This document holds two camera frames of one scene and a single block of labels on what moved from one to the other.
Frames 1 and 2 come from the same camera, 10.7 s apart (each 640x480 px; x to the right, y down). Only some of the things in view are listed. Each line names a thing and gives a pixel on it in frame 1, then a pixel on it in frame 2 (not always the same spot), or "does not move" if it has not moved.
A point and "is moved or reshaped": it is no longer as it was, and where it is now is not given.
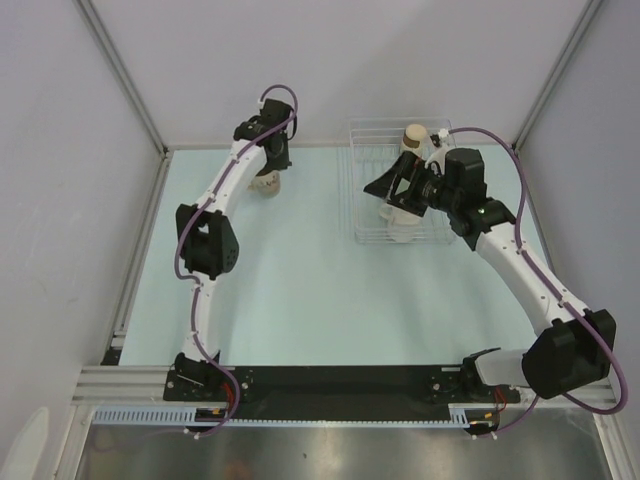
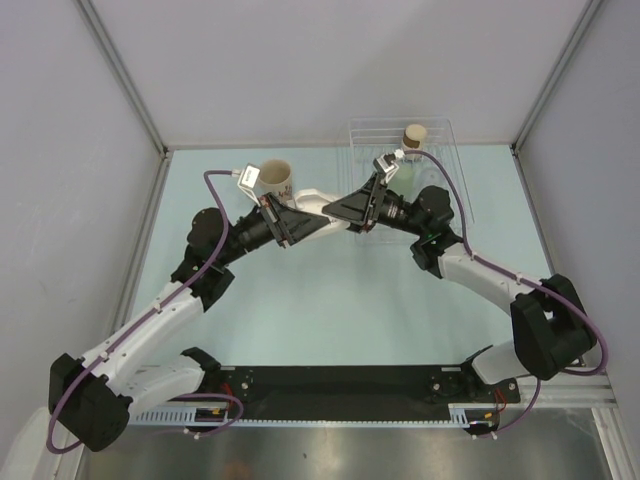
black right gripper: [411, 168] -> [355, 208]
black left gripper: [283, 161] -> [287, 225]
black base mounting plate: [335, 391] does not move
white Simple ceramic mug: [401, 225] is moved or reshaped
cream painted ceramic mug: [266, 184] is moved or reshaped
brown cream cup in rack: [412, 138] does not move
